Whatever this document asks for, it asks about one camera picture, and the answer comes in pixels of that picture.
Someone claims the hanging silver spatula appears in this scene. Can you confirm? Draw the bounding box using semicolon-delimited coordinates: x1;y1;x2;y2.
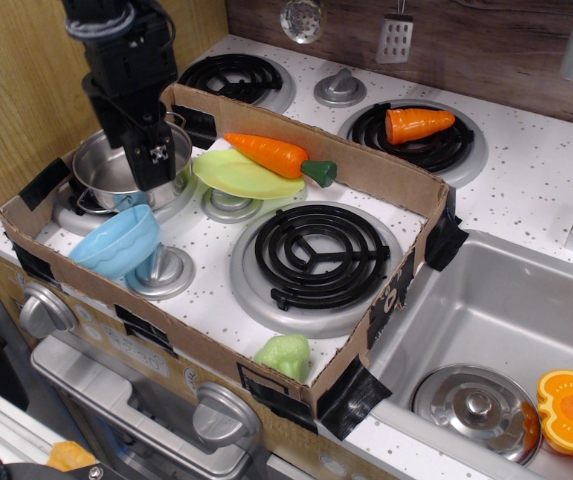
376;1;414;65

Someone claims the light blue plastic bowl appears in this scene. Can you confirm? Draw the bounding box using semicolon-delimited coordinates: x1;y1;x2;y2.
68;205;161;279

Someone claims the light green toy broccoli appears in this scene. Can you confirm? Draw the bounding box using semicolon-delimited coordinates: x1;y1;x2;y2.
254;334;310;381

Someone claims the black burner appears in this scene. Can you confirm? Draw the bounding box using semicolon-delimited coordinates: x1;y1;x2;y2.
178;53;284;105
252;203;394;311
57;179;90;216
341;101;477;173

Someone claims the black back left burner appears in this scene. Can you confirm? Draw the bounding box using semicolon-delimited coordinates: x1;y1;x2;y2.
178;53;284;105

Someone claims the silver sink basin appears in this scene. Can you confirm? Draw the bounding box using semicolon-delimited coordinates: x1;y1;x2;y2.
369;232;573;479

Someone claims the silver oven knob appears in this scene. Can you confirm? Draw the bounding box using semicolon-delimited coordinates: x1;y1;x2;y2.
19;282;77;339
192;381;262;449

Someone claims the silver oven knob right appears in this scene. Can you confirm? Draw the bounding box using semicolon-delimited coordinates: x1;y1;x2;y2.
192;381;262;449

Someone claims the silver stovetop knob back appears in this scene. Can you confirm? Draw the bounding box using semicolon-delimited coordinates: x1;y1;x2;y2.
313;68;367;108

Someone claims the orange cloth scrap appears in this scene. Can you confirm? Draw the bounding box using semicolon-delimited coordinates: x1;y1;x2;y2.
46;441;97;472

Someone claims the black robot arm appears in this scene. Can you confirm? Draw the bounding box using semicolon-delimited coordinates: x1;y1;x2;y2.
63;1;178;191

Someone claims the stainless steel pot lid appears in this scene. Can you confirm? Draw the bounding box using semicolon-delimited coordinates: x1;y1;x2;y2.
409;364;542;465

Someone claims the orange toy pumpkin half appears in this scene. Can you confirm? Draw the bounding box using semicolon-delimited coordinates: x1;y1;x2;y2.
537;370;573;456

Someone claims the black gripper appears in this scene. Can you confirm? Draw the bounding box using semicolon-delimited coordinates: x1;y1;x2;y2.
80;4;178;191

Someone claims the orange toy carrot green top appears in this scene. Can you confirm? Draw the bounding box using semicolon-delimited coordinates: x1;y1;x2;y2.
224;133;338;188

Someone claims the black back right burner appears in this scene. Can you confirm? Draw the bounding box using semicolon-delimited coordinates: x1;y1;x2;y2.
341;101;477;173

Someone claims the brown cardboard fence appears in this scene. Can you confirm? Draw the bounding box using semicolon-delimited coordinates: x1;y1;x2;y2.
0;85;466;439

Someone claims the silver oven knob left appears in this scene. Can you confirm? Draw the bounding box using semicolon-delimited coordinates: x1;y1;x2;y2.
19;282;77;339

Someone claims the black front left burner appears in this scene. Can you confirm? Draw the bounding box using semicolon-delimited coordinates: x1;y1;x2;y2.
57;179;90;216

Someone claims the silver oven door handle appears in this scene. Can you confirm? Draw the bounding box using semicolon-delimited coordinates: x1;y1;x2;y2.
31;335;265;479

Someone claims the orange toy carrot piece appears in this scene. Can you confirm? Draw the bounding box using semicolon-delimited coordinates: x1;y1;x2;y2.
385;108;456;145

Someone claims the light green plastic plate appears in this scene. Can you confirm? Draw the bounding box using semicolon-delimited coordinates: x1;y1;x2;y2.
192;149;305;200

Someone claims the black front right burner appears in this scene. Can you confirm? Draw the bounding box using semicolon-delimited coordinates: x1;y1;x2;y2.
252;203;394;311

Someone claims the silver stovetop knob front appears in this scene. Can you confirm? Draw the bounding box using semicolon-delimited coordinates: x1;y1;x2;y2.
125;243;195;301

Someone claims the silver stovetop knob middle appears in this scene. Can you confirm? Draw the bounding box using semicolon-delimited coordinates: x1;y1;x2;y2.
201;188;263;224

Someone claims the silver stovetop knob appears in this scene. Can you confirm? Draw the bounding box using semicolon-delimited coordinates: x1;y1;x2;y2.
125;243;195;301
201;188;263;224
313;68;367;108

